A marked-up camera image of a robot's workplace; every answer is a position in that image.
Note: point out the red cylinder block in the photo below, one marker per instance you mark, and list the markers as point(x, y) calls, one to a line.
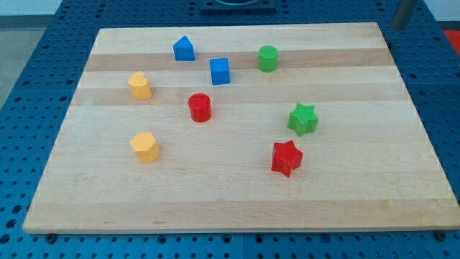
point(200, 107)

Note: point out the red star block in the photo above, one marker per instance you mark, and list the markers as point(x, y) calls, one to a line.
point(286, 158)

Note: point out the blue cube block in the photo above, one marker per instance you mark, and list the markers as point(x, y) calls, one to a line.
point(220, 71)

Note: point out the wooden board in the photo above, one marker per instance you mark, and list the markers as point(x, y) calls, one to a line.
point(369, 166)

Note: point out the green star block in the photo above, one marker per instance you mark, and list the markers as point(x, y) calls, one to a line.
point(303, 119)

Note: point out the green cylinder block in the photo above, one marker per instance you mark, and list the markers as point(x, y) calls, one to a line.
point(267, 61)

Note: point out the yellow hexagon block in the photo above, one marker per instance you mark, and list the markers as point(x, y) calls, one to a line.
point(145, 147)

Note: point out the blue triangle block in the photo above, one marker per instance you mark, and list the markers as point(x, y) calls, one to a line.
point(183, 50)

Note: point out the yellow heart block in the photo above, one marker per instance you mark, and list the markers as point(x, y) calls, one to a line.
point(139, 86)

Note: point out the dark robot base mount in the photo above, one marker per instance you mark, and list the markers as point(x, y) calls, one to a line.
point(214, 6)

